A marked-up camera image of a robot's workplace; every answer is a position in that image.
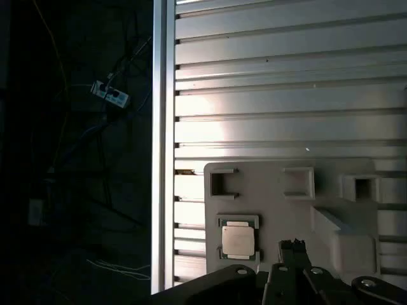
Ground white power strip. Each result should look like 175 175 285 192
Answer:
90 79 132 109

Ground grey plastic parts rack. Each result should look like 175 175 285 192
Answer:
203 160 382 276

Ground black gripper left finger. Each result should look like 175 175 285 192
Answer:
152 240 295 305

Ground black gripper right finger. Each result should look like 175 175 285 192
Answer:
293 238 407 305

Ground silver CPU green substrate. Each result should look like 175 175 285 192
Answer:
219 221 257 259

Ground thin white cable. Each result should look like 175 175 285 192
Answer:
87 257 151 280

